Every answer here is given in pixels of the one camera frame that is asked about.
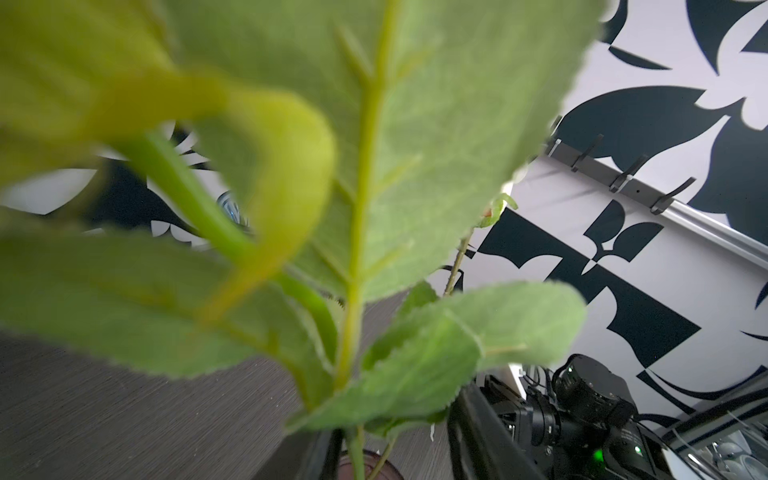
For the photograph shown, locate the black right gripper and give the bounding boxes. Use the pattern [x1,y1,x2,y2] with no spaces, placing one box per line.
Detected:
[481,375,606,479]

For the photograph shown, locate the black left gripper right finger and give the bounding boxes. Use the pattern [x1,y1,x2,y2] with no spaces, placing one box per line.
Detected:
[446,383,543,480]

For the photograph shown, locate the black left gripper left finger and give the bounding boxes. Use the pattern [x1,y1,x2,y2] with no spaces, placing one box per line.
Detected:
[252,430,344,480]

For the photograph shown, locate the orange artificial rose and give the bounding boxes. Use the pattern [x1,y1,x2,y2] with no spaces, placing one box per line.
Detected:
[1,1,606,479]

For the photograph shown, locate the purple blue glass vase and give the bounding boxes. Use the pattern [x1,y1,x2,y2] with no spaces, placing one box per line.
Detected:
[216,191,250,231]

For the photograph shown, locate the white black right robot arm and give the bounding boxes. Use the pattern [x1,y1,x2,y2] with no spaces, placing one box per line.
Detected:
[480,354,702,479]

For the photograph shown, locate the grey wall hook rail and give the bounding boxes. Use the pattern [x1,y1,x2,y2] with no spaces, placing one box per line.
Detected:
[544,115,767,270]

